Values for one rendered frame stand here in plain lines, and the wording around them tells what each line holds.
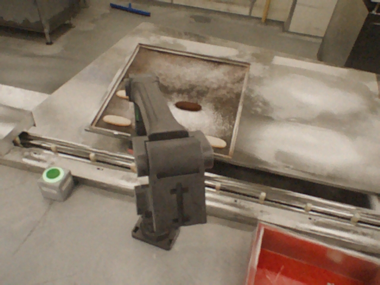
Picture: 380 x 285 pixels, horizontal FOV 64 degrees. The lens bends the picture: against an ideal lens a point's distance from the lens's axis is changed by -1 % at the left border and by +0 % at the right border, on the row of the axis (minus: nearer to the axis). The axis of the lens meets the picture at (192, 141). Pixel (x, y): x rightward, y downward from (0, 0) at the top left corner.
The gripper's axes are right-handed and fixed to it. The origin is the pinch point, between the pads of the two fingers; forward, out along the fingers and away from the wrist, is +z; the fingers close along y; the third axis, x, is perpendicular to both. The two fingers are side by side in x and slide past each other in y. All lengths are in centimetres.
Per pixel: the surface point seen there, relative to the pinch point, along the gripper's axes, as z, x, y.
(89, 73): 12, -46, -52
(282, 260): 10.5, 45.0, 18.1
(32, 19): 68, -193, -204
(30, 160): 7.2, -36.0, 7.7
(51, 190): 6.6, -23.2, 16.8
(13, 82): 95, -173, -133
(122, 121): 2.7, -13.9, -14.4
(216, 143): 2.7, 20.0, -13.6
